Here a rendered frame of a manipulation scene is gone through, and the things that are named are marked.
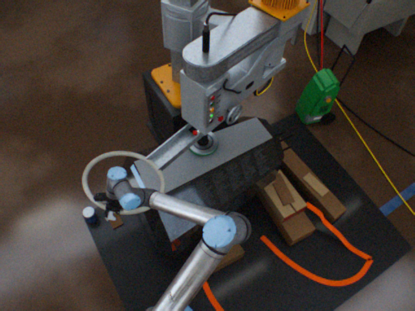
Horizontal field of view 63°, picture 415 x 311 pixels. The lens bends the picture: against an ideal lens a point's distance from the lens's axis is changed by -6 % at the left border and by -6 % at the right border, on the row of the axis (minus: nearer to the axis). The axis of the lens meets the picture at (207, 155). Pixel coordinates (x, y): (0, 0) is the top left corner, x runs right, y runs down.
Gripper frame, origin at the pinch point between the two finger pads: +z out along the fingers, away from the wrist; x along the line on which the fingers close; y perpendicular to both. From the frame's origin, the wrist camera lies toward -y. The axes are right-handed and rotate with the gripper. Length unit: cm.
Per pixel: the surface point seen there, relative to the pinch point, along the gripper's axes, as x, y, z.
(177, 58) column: 137, -5, -31
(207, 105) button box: 54, 32, -54
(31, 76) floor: 212, -189, 90
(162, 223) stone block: 31, 27, 32
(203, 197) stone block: 55, 48, 20
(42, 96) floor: 185, -157, 93
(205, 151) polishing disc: 77, 39, -2
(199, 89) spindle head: 56, 25, -61
